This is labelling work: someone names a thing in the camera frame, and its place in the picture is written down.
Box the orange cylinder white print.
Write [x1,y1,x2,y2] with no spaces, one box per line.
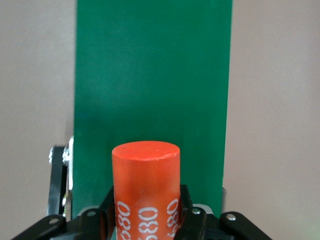
[111,140,181,240]

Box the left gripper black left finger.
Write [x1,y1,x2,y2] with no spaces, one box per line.
[98,184,117,239]

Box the green conveyor belt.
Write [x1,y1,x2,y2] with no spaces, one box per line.
[47,0,235,220]

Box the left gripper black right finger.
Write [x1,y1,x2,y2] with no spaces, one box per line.
[178,184,195,227]

